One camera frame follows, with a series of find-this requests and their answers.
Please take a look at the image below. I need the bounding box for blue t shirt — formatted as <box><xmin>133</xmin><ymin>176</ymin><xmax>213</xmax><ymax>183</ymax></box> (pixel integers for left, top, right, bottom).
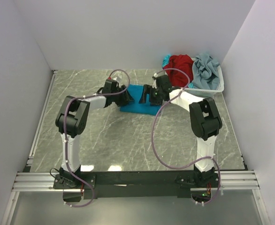
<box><xmin>120</xmin><ymin>84</ymin><xmax>160</xmax><ymax>116</ymax></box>

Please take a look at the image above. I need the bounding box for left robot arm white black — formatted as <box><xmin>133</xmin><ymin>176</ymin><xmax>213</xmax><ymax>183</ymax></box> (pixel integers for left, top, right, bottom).
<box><xmin>55</xmin><ymin>78</ymin><xmax>134</xmax><ymax>187</ymax></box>

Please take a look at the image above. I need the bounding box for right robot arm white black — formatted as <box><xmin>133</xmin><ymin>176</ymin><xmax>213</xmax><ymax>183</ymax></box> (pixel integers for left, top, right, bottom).
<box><xmin>139</xmin><ymin>75</ymin><xmax>222</xmax><ymax>187</ymax></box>

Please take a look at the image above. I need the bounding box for light blue garment in basket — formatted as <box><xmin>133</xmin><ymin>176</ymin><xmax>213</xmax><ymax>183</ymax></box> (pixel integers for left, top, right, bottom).
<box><xmin>162</xmin><ymin>54</ymin><xmax>172</xmax><ymax>68</ymax></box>

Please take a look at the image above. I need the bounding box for red t shirt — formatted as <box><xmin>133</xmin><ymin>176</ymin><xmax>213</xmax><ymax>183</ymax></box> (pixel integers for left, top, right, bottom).
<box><xmin>163</xmin><ymin>55</ymin><xmax>193</xmax><ymax>88</ymax></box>

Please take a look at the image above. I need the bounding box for white laundry basket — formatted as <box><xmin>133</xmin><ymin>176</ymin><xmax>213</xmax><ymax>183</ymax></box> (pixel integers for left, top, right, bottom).
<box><xmin>165</xmin><ymin>58</ymin><xmax>225</xmax><ymax>97</ymax></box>

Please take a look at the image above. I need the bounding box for grey t shirt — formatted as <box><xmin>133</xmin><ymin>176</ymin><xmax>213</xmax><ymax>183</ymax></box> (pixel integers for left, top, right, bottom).
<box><xmin>192</xmin><ymin>53</ymin><xmax>220</xmax><ymax>90</ymax></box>

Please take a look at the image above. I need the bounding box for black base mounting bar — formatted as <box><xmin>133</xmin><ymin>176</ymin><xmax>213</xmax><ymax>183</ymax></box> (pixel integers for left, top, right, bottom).
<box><xmin>53</xmin><ymin>170</ymin><xmax>220</xmax><ymax>202</ymax></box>

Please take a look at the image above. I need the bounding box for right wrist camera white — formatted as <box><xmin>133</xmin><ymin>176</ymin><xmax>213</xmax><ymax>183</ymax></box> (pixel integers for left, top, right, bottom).
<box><xmin>152</xmin><ymin>73</ymin><xmax>158</xmax><ymax>89</ymax></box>

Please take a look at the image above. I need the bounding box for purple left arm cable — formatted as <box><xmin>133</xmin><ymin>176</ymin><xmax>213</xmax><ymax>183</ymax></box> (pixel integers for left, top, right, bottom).
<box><xmin>62</xmin><ymin>69</ymin><xmax>131</xmax><ymax>209</ymax></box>

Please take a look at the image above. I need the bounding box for aluminium rail frame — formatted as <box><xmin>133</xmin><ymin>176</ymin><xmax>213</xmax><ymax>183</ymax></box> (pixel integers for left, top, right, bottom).
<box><xmin>1</xmin><ymin>70</ymin><xmax>270</xmax><ymax>225</ymax></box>

